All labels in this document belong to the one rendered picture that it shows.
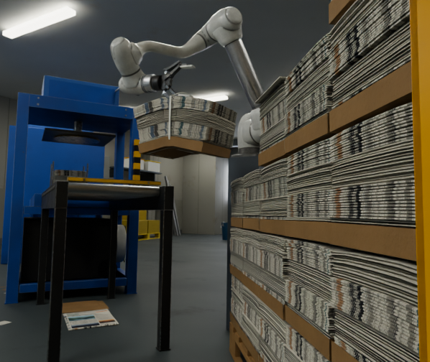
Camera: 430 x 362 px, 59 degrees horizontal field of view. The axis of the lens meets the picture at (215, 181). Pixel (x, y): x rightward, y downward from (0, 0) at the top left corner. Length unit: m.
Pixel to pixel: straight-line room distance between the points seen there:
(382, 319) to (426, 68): 0.48
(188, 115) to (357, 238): 1.12
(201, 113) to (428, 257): 1.46
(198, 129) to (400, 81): 1.13
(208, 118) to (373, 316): 1.14
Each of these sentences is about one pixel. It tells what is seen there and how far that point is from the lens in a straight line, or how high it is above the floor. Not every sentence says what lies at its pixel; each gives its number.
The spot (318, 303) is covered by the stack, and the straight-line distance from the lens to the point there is 0.89.
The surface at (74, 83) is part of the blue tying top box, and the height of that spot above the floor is 1.71.
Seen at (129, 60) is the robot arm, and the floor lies 1.39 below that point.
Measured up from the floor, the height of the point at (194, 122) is 1.05.
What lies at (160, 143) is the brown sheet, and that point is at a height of 0.98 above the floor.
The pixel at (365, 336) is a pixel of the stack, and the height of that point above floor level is 0.47.
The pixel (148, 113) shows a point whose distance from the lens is 1.80.
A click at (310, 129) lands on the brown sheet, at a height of 0.86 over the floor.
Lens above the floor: 0.67
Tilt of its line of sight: 5 degrees up
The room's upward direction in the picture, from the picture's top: 1 degrees clockwise
